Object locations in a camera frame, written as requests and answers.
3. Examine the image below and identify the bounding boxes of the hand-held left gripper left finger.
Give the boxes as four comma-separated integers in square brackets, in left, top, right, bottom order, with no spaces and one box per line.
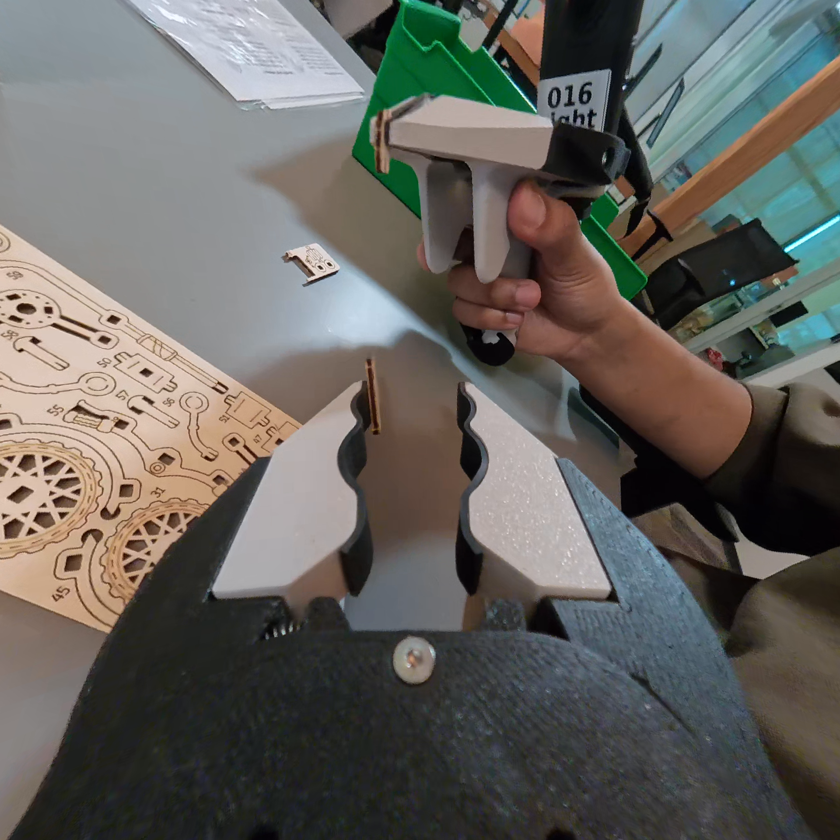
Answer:
[211,382,375,614]

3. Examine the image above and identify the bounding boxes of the small wooden puzzle piece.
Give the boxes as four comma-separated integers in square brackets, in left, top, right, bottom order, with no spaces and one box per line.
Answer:
[369,107,396,175]

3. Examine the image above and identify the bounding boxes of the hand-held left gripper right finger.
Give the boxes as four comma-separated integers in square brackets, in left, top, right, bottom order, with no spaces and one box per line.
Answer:
[455,382,614,605]

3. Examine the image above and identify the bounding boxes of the black office chair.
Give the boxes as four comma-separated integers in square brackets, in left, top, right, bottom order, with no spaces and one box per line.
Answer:
[646,218,800,329]

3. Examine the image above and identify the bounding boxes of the grey desk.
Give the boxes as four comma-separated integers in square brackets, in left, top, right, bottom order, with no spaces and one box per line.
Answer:
[0,0,631,657]

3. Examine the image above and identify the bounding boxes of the person's right hand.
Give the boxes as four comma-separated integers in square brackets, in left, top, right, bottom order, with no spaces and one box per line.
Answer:
[416,180,647,365]

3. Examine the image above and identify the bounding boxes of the striped small wooden piece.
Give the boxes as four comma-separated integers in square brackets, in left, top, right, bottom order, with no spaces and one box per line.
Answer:
[365,357,383,436]

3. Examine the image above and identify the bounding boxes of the wooden rail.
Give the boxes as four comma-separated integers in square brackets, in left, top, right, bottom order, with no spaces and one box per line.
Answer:
[617,56,840,260]

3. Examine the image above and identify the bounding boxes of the notched small wooden piece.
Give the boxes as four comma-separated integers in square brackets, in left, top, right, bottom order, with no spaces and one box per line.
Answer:
[283,243,340,287]

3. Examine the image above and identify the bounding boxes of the green plastic bin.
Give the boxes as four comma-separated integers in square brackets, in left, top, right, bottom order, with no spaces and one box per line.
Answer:
[351,0,649,303]

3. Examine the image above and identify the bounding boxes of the printed paper sheets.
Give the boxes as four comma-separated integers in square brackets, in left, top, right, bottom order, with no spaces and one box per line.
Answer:
[125,0,366,111]

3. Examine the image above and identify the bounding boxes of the wooden puzzle sheet rectangular window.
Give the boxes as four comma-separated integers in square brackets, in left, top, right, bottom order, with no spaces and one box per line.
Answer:
[0,223,303,634]

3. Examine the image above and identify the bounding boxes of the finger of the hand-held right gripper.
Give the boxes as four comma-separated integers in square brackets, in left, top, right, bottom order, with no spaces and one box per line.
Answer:
[386,94,557,173]

